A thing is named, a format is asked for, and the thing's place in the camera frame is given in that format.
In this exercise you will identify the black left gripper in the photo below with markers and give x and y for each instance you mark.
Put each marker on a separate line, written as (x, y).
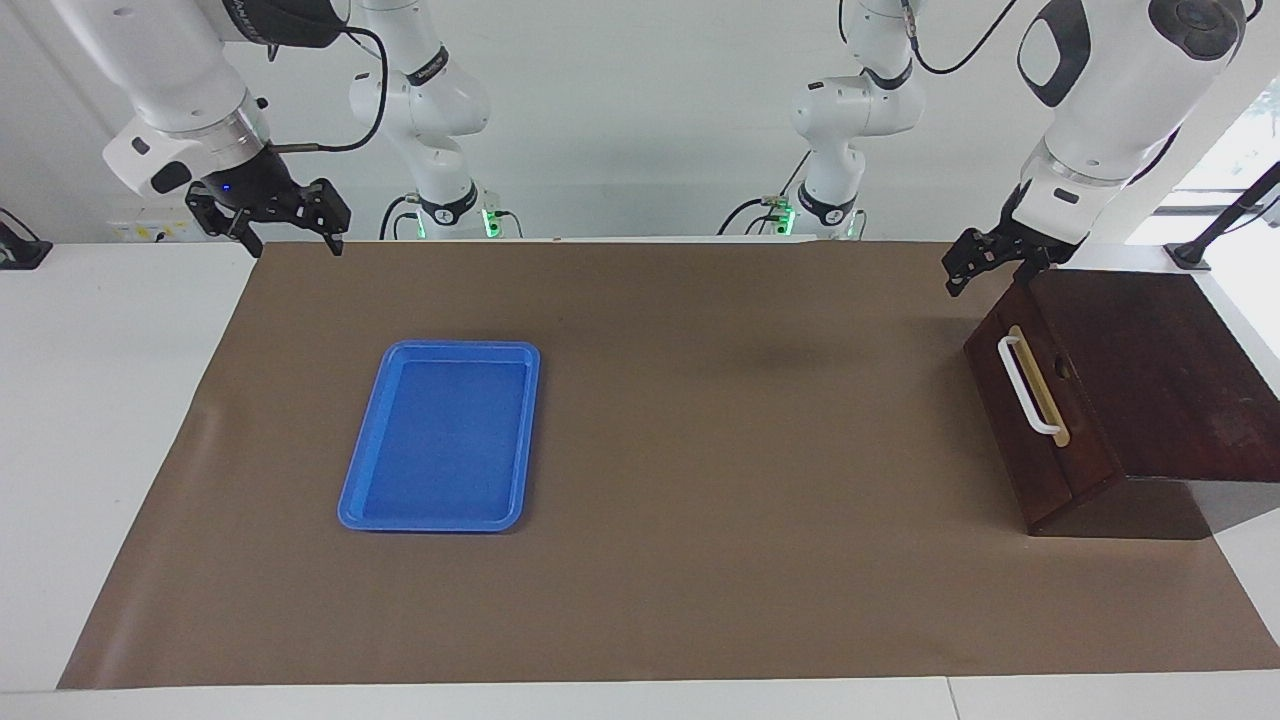
(1035, 240)

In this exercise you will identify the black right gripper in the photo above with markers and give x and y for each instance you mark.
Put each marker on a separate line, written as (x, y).
(256, 190)

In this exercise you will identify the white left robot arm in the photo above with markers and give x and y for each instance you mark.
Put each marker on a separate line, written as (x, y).
(1110, 100)

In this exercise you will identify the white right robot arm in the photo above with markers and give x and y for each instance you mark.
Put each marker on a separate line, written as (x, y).
(170, 80)

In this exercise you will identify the dark wooden drawer cabinet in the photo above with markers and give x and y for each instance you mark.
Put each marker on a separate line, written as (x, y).
(1180, 380)

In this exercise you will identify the black table clamp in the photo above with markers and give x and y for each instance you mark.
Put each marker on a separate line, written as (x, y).
(20, 255)

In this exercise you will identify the bright window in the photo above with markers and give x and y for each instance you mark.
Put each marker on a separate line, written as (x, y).
(1250, 130)

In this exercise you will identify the blue plastic tray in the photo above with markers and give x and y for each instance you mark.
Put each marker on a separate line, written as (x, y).
(440, 440)

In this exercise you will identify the brown table mat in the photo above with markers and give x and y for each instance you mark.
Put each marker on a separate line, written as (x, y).
(700, 500)

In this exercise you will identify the white wall socket box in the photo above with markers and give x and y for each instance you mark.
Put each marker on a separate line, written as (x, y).
(135, 232)

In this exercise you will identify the black camera stand pole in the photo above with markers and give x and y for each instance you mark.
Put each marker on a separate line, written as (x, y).
(1190, 252)

